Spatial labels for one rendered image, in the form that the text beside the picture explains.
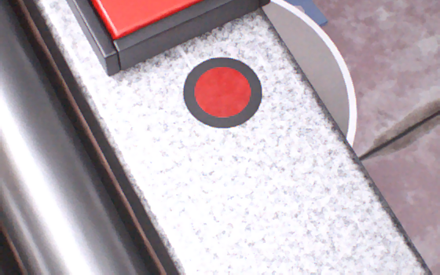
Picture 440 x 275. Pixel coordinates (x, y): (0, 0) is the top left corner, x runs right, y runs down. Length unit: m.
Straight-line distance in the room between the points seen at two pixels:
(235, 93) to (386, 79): 1.07
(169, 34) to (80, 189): 0.07
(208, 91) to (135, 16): 0.04
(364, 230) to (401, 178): 1.01
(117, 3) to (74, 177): 0.07
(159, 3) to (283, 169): 0.08
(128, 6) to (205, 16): 0.03
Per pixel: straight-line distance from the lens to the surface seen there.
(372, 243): 0.36
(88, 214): 0.36
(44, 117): 0.37
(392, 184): 1.37
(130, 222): 0.40
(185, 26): 0.38
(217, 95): 0.38
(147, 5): 0.38
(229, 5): 0.38
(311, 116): 0.37
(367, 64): 1.44
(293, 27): 1.06
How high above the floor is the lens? 1.25
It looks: 66 degrees down
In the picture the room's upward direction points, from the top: 4 degrees clockwise
